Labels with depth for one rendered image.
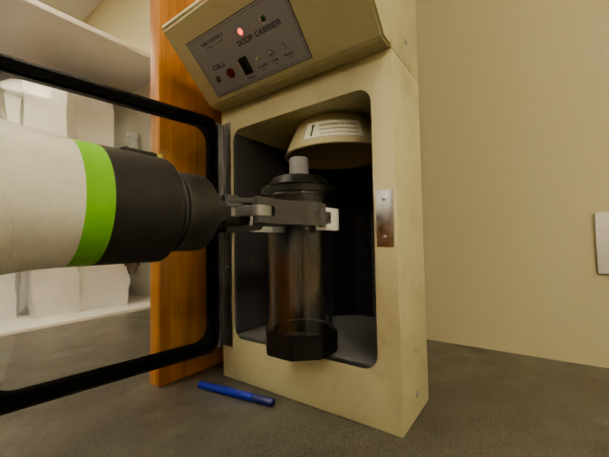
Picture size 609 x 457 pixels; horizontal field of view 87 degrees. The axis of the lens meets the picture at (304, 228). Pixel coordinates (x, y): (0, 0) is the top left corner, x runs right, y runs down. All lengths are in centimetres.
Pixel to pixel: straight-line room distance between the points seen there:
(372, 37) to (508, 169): 48
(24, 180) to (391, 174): 34
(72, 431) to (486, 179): 84
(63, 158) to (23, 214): 4
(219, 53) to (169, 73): 13
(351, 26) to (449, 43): 52
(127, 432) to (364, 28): 57
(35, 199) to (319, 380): 39
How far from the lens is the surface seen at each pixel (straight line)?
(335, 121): 51
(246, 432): 47
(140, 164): 27
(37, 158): 24
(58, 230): 24
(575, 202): 81
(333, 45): 46
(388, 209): 40
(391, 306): 41
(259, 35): 51
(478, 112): 86
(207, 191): 30
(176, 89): 65
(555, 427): 55
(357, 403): 47
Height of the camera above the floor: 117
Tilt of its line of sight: 2 degrees up
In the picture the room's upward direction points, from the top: 1 degrees counter-clockwise
